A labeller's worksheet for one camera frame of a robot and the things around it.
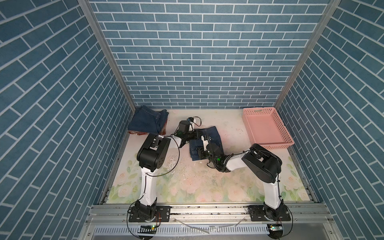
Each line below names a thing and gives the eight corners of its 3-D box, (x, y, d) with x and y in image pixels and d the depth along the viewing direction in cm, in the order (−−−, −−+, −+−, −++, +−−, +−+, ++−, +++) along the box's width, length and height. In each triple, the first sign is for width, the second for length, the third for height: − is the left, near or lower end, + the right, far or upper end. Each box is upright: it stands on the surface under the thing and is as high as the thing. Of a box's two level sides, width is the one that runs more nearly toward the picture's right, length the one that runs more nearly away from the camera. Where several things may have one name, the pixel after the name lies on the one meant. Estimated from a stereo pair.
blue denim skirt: (130, 133, 107) (126, 126, 100) (141, 112, 120) (138, 105, 114) (160, 136, 105) (157, 129, 99) (168, 115, 118) (166, 108, 112)
